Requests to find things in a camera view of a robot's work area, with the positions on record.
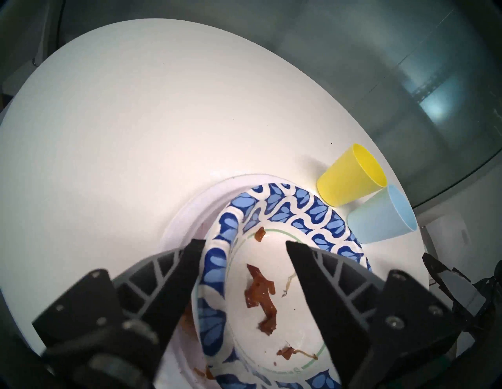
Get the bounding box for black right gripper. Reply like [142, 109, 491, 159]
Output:
[422, 253, 502, 338]

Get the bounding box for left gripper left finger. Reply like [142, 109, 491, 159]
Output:
[32, 238, 207, 355]

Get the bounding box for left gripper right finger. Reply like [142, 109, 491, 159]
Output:
[286, 240, 463, 389]

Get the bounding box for light blue plastic cup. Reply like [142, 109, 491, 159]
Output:
[347, 185, 418, 244]

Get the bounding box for blue patterned paper plate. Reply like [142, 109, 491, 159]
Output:
[191, 182, 373, 389]

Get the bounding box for yellow plastic cup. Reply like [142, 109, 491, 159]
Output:
[316, 144, 388, 207]

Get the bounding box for small brown food scraps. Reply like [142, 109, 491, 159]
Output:
[243, 227, 319, 361]

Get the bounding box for large white paper plate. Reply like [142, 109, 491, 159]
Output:
[155, 173, 283, 389]

